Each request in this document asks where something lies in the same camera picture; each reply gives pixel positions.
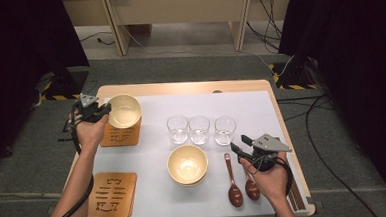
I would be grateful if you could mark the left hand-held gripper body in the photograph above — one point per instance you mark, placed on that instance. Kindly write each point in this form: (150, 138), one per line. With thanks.
(88, 109)

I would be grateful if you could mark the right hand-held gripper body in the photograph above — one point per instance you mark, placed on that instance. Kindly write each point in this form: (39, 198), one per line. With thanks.
(266, 151)

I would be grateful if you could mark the cream ceramic bowl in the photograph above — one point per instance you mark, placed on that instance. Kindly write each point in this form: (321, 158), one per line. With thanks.
(187, 164)
(189, 185)
(124, 110)

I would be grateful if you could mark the carved wooden coaster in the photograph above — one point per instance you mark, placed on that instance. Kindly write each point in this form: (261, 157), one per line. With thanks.
(120, 137)
(113, 196)
(132, 214)

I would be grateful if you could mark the brown wooden spoon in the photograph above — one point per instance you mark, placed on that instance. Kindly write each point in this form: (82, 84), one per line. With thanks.
(252, 189)
(235, 194)

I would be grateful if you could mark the clear drinking glass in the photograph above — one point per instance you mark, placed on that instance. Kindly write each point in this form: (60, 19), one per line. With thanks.
(177, 129)
(225, 131)
(199, 129)

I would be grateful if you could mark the person's left hand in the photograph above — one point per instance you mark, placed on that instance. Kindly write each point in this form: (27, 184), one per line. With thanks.
(90, 134)

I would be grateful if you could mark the person's right hand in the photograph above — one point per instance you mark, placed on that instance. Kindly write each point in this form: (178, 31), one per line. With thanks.
(271, 182)

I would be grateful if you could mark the black stand base striped tape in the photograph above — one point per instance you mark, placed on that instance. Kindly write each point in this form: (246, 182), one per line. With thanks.
(66, 83)
(296, 73)

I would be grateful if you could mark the white paper sheet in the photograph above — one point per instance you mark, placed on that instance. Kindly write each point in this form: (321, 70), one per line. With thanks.
(167, 106)

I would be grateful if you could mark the black curtain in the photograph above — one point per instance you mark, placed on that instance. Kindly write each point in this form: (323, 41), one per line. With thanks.
(362, 63)
(17, 47)

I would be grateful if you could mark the light wooden desk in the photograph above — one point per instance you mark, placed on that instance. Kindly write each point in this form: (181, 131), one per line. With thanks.
(175, 9)

